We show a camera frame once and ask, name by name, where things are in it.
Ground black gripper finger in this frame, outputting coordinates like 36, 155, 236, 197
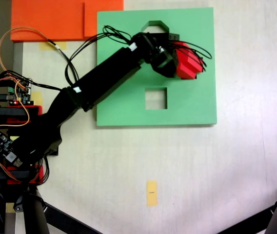
152, 32, 180, 43
153, 62, 178, 79

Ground red cross columnar block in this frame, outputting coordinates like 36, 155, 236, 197
172, 41, 206, 80

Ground orange foam block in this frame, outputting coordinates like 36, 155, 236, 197
10, 0, 124, 42

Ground green shape sorter board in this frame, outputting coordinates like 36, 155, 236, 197
96, 7, 218, 127

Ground yellow printed tape label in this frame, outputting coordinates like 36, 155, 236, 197
146, 180, 158, 207

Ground red and black table clamp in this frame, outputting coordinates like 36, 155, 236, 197
0, 103, 43, 124
0, 164, 44, 186

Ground black power circuit board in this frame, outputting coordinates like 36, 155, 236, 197
0, 131, 24, 168

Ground thin black gripper servo wires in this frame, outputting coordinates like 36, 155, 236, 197
167, 41, 213, 73

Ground thin black forearm servo wires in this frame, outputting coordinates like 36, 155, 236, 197
64, 25, 132, 86

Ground black cable with white tag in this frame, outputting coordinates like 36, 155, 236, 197
47, 39, 80, 85

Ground long orange wire loop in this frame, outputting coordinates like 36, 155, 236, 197
0, 27, 54, 83

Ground thin orange jumper wire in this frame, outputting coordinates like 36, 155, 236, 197
0, 79, 31, 128

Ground black looped base wires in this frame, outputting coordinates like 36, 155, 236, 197
35, 157, 51, 184

